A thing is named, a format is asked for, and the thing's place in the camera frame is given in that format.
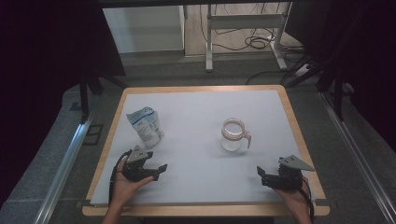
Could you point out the black tripod stand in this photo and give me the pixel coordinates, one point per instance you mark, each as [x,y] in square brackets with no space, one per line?
[337,93]
[84,93]

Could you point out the white table mat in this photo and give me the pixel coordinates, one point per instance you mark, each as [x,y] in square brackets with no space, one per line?
[193,124]

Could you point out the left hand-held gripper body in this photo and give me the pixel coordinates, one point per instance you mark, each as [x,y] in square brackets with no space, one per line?
[137,172]

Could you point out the clear glass pitcher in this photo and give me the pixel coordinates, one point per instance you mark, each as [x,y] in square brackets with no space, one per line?
[230,146]

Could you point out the white power strip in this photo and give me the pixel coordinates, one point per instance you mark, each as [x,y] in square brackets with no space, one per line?
[302,70]

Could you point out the person's right hand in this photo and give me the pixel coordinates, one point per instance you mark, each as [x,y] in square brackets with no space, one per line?
[297,200]

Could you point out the dark curtain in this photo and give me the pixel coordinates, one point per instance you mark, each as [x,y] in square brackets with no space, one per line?
[370,62]
[40,77]

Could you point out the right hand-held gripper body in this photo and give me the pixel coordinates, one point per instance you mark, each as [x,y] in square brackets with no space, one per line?
[285,182]

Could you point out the white metal desk frame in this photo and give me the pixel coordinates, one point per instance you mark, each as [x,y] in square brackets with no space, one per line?
[243,21]

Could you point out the aluminium rail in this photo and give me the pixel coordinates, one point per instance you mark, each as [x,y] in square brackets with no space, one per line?
[62,174]
[358,158]

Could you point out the white cabinet panel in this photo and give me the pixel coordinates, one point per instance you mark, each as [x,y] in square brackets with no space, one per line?
[143,29]

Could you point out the white and blue pouch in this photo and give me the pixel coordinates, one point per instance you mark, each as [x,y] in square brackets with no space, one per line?
[146,127]

